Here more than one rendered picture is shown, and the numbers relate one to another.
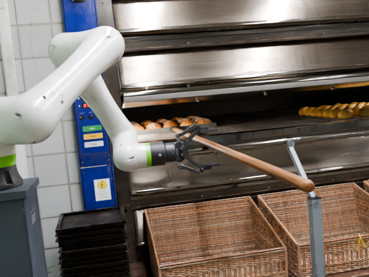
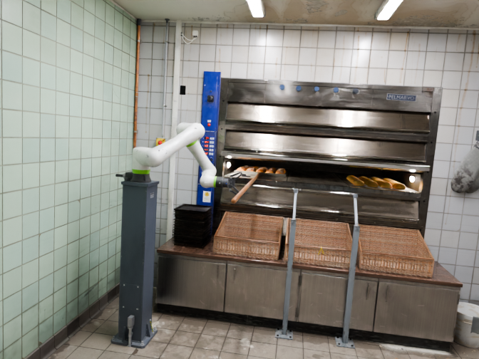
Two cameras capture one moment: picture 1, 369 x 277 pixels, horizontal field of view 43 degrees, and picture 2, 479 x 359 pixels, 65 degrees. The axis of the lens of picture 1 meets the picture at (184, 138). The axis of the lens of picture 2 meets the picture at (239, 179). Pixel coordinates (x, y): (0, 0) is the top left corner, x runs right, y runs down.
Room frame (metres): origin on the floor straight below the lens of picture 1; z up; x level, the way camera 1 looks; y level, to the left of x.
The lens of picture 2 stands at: (-1.06, -1.00, 1.57)
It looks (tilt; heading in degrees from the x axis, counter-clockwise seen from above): 7 degrees down; 19
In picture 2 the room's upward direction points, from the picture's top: 4 degrees clockwise
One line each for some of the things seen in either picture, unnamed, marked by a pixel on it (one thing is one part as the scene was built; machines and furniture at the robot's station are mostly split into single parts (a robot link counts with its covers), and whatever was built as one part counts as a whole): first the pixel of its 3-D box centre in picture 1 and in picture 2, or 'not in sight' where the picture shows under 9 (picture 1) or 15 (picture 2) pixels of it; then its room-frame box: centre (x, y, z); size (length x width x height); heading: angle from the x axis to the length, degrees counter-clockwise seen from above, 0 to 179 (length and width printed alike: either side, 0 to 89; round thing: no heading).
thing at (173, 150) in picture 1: (176, 151); (229, 183); (1.79, 0.04, 1.19); 0.09 x 0.07 x 0.08; 101
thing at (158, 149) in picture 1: (157, 153); (220, 181); (1.78, 0.11, 1.19); 0.12 x 0.06 x 0.09; 11
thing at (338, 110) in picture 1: (351, 109); (373, 181); (3.00, -1.08, 1.21); 0.61 x 0.48 x 0.06; 10
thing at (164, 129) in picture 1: (167, 127); (261, 172); (2.98, 0.10, 1.20); 0.55 x 0.36 x 0.03; 101
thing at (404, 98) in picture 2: not in sight; (326, 95); (2.48, -0.59, 1.99); 1.80 x 0.08 x 0.21; 100
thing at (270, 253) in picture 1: (210, 242); (249, 233); (2.09, -0.08, 0.72); 0.56 x 0.49 x 0.28; 100
